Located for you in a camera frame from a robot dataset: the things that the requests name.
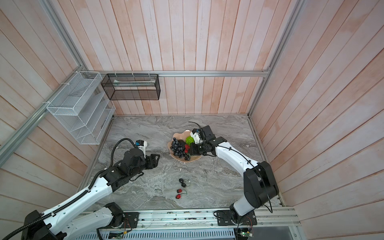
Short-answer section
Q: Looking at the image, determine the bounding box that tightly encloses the bumpy green fake fruit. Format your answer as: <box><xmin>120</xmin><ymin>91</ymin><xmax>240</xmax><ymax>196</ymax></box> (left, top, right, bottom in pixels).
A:
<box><xmin>185</xmin><ymin>136</ymin><xmax>195</xmax><ymax>146</ymax></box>

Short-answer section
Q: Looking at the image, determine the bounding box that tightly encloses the dark purple grape bunch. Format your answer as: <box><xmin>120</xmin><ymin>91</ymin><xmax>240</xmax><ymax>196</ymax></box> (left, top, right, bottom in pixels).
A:
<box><xmin>170</xmin><ymin>138</ymin><xmax>191</xmax><ymax>161</ymax></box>

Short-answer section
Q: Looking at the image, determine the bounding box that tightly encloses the black cherry pair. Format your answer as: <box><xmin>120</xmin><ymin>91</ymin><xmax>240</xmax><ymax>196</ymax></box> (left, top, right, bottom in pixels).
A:
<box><xmin>179</xmin><ymin>178</ymin><xmax>191</xmax><ymax>188</ymax></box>

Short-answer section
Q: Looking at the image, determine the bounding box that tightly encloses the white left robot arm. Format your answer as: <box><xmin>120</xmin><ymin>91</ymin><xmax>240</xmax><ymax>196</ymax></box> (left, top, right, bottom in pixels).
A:
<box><xmin>21</xmin><ymin>148</ymin><xmax>161</xmax><ymax>240</ymax></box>

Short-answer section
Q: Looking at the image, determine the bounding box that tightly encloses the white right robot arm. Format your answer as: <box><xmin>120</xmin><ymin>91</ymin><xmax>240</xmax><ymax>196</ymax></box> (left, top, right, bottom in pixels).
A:
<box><xmin>189</xmin><ymin>126</ymin><xmax>280</xmax><ymax>224</ymax></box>

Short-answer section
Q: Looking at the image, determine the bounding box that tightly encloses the pink scalloped fruit bowl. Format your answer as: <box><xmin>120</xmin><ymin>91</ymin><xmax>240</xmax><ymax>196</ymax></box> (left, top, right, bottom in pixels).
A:
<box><xmin>168</xmin><ymin>130</ymin><xmax>202</xmax><ymax>163</ymax></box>

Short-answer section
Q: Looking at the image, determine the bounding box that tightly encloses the white ventilation grille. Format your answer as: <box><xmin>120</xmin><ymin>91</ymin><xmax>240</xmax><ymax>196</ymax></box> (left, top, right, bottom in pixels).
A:
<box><xmin>71</xmin><ymin>228</ymin><xmax>236</xmax><ymax>240</ymax></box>

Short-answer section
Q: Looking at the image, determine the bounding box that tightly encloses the green circuit board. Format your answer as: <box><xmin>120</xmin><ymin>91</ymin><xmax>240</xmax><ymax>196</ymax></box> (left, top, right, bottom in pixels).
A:
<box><xmin>237</xmin><ymin>228</ymin><xmax>253</xmax><ymax>240</ymax></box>

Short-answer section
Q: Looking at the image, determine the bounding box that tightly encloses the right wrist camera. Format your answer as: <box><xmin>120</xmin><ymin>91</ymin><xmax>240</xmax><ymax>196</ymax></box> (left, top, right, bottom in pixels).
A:
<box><xmin>190</xmin><ymin>129</ymin><xmax>202</xmax><ymax>144</ymax></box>

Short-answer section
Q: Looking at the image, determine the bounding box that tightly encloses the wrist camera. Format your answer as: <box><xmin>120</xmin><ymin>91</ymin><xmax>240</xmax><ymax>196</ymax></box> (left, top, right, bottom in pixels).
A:
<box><xmin>190</xmin><ymin>129</ymin><xmax>202</xmax><ymax>144</ymax></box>
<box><xmin>136</xmin><ymin>140</ymin><xmax>148</xmax><ymax>157</ymax></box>

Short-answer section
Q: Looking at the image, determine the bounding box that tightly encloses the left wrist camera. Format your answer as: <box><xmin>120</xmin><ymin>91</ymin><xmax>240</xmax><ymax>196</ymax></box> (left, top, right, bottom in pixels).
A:
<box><xmin>136</xmin><ymin>140</ymin><xmax>148</xmax><ymax>157</ymax></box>

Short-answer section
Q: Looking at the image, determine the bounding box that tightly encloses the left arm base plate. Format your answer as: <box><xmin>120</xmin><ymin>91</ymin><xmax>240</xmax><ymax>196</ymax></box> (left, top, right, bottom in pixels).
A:
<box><xmin>101</xmin><ymin>212</ymin><xmax>140</xmax><ymax>229</ymax></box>

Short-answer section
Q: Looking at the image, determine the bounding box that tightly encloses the white wire mesh shelf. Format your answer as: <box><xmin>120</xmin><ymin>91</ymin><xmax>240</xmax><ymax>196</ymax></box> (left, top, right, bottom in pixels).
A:
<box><xmin>47</xmin><ymin>71</ymin><xmax>116</xmax><ymax>145</ymax></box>

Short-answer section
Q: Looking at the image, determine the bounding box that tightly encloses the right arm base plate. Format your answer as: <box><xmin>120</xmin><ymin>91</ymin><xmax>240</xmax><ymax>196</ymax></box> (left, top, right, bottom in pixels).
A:
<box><xmin>214</xmin><ymin>210</ymin><xmax>257</xmax><ymax>226</ymax></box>

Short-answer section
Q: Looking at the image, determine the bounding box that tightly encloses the black wire mesh basket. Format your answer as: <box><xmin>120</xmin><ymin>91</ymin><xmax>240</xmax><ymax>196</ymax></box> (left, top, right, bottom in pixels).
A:
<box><xmin>101</xmin><ymin>73</ymin><xmax>161</xmax><ymax>101</ymax></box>

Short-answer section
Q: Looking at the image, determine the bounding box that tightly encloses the aluminium frame crossbar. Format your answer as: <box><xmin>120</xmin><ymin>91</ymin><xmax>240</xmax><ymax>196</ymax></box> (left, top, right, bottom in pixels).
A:
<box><xmin>95</xmin><ymin>70</ymin><xmax>270</xmax><ymax>77</ymax></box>

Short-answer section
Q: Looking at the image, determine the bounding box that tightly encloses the aluminium mounting rail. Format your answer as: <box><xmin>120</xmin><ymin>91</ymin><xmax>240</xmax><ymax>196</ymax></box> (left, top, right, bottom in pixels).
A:
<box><xmin>52</xmin><ymin>206</ymin><xmax>302</xmax><ymax>233</ymax></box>

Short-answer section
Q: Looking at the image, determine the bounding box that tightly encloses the black corrugated cable hose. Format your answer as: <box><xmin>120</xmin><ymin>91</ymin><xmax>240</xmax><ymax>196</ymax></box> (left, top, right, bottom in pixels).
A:
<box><xmin>1</xmin><ymin>137</ymin><xmax>137</xmax><ymax>240</ymax></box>

